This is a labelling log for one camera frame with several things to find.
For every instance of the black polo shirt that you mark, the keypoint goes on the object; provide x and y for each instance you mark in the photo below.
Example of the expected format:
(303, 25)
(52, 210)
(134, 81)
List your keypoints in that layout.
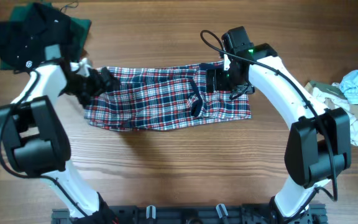
(26, 37)

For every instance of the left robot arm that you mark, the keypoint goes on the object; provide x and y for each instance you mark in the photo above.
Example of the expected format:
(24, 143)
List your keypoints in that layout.
(33, 142)

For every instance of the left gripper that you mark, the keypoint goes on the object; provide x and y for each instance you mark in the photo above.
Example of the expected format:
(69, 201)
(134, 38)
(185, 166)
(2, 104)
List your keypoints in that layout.
(98, 86)

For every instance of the plaid navy red shirt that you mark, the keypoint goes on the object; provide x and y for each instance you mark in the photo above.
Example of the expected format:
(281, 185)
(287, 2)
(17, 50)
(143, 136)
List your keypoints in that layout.
(163, 99)

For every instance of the green cloth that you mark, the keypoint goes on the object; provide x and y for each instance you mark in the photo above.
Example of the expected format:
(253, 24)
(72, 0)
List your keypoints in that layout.
(81, 28)

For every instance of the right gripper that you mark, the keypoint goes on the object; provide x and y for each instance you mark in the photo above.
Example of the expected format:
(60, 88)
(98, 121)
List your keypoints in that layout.
(211, 81)

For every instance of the cream and tan garment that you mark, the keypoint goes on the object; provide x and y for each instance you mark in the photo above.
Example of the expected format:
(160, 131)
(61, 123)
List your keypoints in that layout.
(333, 98)

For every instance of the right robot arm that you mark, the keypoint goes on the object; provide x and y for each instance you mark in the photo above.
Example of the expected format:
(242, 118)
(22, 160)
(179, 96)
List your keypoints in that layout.
(318, 147)

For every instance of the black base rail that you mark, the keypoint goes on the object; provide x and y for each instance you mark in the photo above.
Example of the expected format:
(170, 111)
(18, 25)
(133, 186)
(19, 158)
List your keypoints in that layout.
(246, 213)

